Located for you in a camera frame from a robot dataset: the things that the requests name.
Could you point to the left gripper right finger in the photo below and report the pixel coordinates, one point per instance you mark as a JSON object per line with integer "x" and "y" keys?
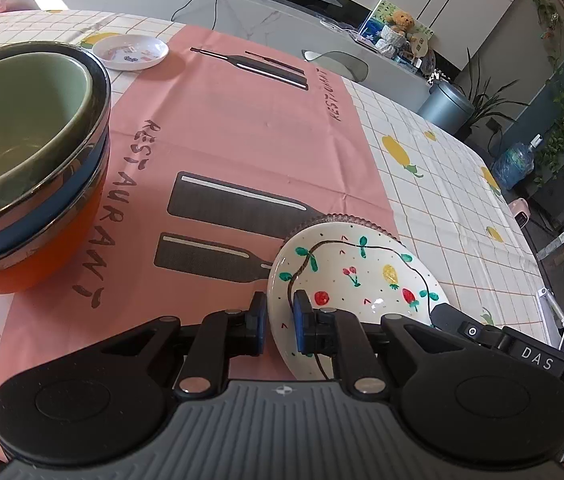
{"x": 339, "y": 335}

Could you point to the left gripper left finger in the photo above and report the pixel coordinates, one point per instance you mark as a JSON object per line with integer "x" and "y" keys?
{"x": 208, "y": 347}

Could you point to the painted white ceramic plate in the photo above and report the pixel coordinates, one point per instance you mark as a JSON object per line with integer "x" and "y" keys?
{"x": 347, "y": 267}

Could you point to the clear glass plate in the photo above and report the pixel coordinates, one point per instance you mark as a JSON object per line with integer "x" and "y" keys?
{"x": 345, "y": 218}

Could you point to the orange steel bowl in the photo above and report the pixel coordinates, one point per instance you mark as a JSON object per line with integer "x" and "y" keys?
{"x": 57, "y": 243}

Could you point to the green ceramic bowl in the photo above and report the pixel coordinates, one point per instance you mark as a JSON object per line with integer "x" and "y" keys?
{"x": 45, "y": 106}

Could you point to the small white saucer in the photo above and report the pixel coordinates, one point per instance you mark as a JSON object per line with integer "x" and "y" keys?
{"x": 130, "y": 53}

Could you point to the white phone stand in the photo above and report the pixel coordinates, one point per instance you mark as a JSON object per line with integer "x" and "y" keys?
{"x": 552, "y": 313}

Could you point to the pink small heater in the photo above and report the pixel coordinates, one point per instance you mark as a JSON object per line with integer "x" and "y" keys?
{"x": 521, "y": 211}

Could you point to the checked lemon tablecloth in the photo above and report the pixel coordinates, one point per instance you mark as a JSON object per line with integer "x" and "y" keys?
{"x": 225, "y": 132}

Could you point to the blue water jug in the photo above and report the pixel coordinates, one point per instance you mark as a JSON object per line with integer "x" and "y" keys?
{"x": 515, "y": 163}

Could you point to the grey trash can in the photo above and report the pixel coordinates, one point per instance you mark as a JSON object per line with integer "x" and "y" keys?
{"x": 446, "y": 107}

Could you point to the white round stool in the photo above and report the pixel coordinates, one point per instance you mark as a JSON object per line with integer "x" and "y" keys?
{"x": 340, "y": 63}

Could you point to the green potted plant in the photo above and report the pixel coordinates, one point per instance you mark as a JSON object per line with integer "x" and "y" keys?
{"x": 485, "y": 103}

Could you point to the colourful picture book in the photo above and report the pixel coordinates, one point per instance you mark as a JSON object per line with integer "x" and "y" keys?
{"x": 392, "y": 32}

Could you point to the teddy bear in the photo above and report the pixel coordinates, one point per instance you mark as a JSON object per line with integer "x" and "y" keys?
{"x": 402, "y": 22}

